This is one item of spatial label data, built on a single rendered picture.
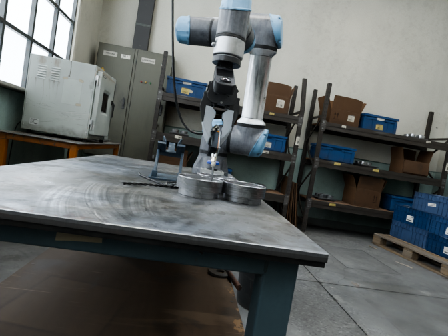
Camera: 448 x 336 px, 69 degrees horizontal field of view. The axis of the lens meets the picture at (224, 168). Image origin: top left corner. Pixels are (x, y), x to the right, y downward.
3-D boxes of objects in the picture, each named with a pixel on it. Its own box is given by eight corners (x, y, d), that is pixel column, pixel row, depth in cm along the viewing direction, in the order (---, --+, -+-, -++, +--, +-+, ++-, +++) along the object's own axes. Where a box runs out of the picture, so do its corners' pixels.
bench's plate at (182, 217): (327, 269, 43) (330, 254, 43) (-173, 202, 37) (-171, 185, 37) (229, 177, 163) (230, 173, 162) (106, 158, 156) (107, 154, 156)
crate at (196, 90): (203, 103, 462) (205, 88, 461) (205, 100, 425) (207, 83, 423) (165, 97, 454) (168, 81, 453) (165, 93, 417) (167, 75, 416)
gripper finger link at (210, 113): (207, 144, 85) (216, 109, 84) (209, 145, 79) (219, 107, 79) (195, 141, 84) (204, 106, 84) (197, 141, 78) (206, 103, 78)
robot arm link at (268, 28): (231, 151, 141) (249, 17, 130) (265, 157, 138) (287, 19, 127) (224, 155, 130) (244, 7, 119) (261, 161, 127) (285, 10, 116)
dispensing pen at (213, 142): (207, 178, 72) (212, 119, 80) (203, 187, 75) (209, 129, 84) (217, 179, 72) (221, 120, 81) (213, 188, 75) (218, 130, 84)
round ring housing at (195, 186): (228, 199, 78) (231, 181, 78) (205, 201, 69) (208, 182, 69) (191, 189, 83) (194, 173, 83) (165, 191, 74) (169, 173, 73)
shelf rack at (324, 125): (433, 251, 457) (462, 108, 446) (301, 232, 438) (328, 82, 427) (406, 239, 514) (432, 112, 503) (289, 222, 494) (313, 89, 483)
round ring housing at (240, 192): (269, 203, 81) (271, 187, 81) (255, 207, 72) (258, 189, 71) (230, 195, 85) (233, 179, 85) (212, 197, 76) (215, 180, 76)
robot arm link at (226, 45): (248, 40, 77) (214, 33, 76) (245, 60, 77) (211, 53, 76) (242, 49, 85) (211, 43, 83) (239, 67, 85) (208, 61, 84)
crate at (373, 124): (379, 135, 489) (382, 121, 488) (396, 135, 452) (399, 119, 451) (347, 129, 481) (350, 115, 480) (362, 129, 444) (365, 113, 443)
